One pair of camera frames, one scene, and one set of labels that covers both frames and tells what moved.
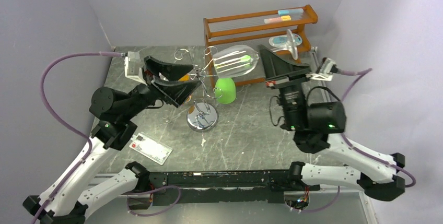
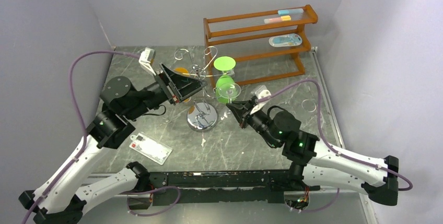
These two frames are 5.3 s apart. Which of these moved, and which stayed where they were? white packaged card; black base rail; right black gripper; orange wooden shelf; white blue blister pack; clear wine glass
Moved: clear wine glass; right black gripper
Stayed: white packaged card; white blue blister pack; orange wooden shelf; black base rail
